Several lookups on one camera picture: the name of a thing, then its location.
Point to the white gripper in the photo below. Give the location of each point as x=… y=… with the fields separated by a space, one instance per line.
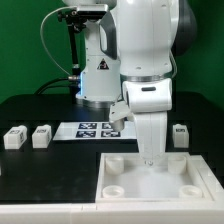
x=149 y=103

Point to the white square table top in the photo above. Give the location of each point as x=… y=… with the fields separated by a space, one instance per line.
x=125 y=177

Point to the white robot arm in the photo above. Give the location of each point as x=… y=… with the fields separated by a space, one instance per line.
x=130 y=46

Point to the white L-shaped fence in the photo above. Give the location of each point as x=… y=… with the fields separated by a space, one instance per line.
x=182 y=212

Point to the paper sheet with markers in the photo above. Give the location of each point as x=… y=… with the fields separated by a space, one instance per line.
x=91 y=131

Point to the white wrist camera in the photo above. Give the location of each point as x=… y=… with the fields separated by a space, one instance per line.
x=119 y=113

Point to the black camera stand pole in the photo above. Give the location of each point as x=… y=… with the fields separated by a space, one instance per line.
x=75 y=64

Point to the black camera on stand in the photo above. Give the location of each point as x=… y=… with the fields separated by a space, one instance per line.
x=84 y=12

